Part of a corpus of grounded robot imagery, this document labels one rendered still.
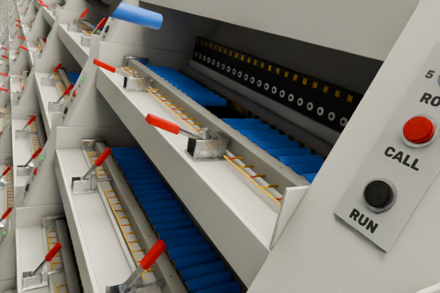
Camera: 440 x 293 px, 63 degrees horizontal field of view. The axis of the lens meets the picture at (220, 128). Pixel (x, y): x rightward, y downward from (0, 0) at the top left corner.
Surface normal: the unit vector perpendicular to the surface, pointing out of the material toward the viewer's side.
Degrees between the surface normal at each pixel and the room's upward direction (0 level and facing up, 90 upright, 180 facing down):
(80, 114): 90
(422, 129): 90
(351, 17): 111
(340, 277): 90
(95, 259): 21
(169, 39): 90
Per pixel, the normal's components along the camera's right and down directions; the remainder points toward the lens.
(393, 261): -0.73, -0.34
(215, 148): 0.47, 0.36
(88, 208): 0.19, -0.93
